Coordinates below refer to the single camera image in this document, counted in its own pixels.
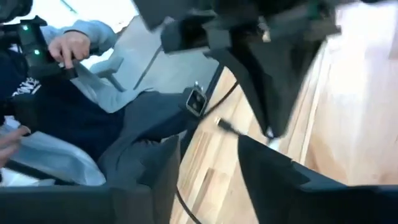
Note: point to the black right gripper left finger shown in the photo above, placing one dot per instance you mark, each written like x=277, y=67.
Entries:
x=93, y=207

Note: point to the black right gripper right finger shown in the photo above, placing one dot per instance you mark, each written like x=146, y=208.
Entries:
x=295, y=202

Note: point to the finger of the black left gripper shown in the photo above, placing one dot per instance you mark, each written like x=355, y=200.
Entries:
x=248, y=74
x=289, y=77

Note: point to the person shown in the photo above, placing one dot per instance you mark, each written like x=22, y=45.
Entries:
x=62, y=115

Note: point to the person's hand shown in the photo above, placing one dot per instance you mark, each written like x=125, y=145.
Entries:
x=70, y=46
x=9, y=143

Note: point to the black aluminium table frame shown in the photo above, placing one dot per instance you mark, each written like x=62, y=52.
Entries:
x=217, y=76

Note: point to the black table-level camera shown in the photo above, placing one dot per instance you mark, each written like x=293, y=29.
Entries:
x=196, y=102

